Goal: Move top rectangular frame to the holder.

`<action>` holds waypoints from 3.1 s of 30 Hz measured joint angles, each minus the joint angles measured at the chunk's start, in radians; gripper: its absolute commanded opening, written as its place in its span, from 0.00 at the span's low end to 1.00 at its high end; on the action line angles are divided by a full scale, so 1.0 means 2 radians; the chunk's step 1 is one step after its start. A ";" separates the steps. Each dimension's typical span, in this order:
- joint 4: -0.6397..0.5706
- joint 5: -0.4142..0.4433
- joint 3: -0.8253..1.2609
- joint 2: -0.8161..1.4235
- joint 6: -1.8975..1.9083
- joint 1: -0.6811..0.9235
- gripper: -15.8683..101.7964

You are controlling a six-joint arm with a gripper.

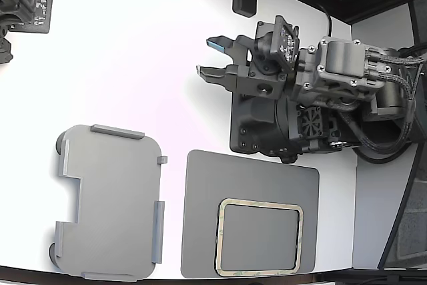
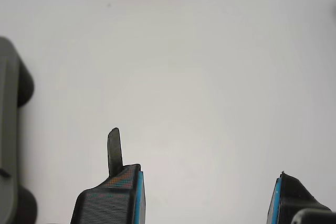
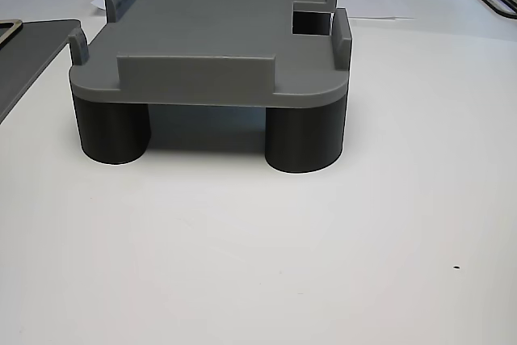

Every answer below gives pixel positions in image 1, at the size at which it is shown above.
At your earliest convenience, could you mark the black wrist camera with board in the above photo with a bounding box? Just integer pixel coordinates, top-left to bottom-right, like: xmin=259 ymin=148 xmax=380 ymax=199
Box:
xmin=252 ymin=14 xmax=300 ymax=74

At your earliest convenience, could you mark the black braided cable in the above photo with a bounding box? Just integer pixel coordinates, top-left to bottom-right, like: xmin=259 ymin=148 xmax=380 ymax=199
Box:
xmin=340 ymin=71 xmax=427 ymax=166
xmin=366 ymin=51 xmax=427 ymax=69

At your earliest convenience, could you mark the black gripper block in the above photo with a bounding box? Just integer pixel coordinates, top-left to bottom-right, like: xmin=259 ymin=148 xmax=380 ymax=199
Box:
xmin=196 ymin=34 xmax=323 ymax=101

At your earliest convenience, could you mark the tan adhesive rectangular frame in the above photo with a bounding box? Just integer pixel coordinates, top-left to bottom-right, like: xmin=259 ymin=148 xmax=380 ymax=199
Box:
xmin=215 ymin=197 xmax=305 ymax=278

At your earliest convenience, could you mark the thin black cable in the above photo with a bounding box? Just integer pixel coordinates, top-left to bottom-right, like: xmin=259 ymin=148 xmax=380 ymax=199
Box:
xmin=316 ymin=3 xmax=334 ymax=38

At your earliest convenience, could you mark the dark circuit board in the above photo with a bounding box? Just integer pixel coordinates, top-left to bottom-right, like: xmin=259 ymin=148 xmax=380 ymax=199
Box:
xmin=6 ymin=0 xmax=54 ymax=35

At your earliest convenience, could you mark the flat grey tray plate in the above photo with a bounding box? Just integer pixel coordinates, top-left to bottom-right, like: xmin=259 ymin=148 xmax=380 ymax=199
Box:
xmin=179 ymin=149 xmax=321 ymax=279

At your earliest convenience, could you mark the grey printed frame holder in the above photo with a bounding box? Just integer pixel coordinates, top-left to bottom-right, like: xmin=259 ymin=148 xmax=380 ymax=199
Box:
xmin=49 ymin=123 xmax=168 ymax=282

